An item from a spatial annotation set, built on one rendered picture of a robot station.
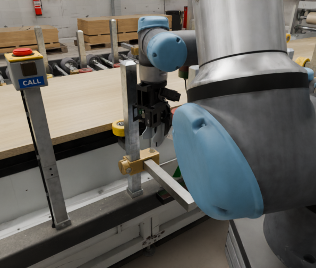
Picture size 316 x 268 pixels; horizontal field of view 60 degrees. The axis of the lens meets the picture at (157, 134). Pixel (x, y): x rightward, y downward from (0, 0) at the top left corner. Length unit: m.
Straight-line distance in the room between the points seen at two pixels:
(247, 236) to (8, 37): 6.45
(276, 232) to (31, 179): 0.85
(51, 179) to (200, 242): 1.17
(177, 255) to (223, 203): 1.48
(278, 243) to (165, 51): 0.38
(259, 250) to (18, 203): 0.88
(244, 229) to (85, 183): 0.81
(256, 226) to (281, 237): 0.06
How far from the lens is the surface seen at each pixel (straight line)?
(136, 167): 0.91
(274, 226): 0.42
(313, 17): 3.61
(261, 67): 0.24
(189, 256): 1.71
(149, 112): 0.71
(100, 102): 1.24
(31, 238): 0.94
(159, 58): 0.56
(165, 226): 1.62
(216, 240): 1.81
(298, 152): 0.25
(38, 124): 0.73
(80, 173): 1.11
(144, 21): 0.68
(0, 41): 6.65
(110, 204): 0.97
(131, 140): 0.86
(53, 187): 0.84
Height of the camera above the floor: 1.35
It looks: 28 degrees down
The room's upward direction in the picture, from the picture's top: straight up
